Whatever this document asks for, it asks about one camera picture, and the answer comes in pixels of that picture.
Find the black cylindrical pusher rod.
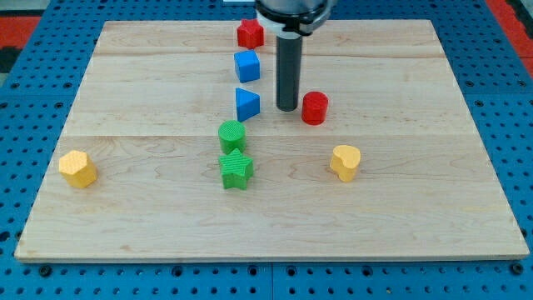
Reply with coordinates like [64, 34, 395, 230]
[276, 37, 302, 112]

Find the black robot wrist mount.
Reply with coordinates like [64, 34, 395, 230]
[255, 0, 333, 36]

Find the red cylinder block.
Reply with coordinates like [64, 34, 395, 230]
[301, 91, 329, 126]

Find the wooden board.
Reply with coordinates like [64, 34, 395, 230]
[15, 19, 529, 263]

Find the red star block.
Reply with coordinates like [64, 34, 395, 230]
[237, 18, 265, 49]

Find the blue cube block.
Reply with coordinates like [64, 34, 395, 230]
[233, 50, 261, 83]

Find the blue triangle block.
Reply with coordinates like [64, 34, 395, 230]
[235, 87, 261, 122]

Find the green cylinder block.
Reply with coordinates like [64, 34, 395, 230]
[217, 120, 247, 154]

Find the yellow heart block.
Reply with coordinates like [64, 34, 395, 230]
[330, 145, 361, 183]

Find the green star block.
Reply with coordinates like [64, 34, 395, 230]
[218, 148, 254, 190]

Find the yellow hexagon block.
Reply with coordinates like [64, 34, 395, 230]
[58, 150, 97, 188]

